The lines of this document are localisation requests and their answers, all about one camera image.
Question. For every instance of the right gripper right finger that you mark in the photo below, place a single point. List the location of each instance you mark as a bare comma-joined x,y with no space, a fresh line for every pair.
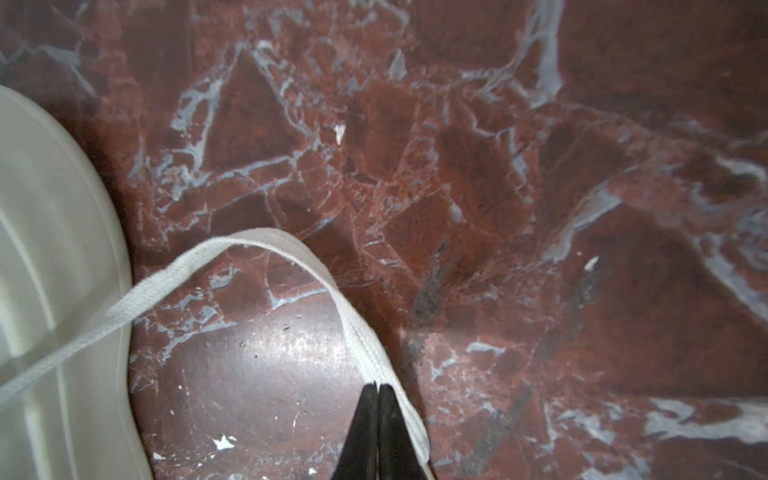
397,458

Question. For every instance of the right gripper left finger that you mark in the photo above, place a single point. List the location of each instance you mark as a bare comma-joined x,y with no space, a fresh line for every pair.
358,459

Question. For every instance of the white shoelace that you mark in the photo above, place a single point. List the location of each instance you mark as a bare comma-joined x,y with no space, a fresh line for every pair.
362,343

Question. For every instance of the cream white sneaker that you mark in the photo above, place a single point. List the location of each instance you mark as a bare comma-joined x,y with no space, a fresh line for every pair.
64,262

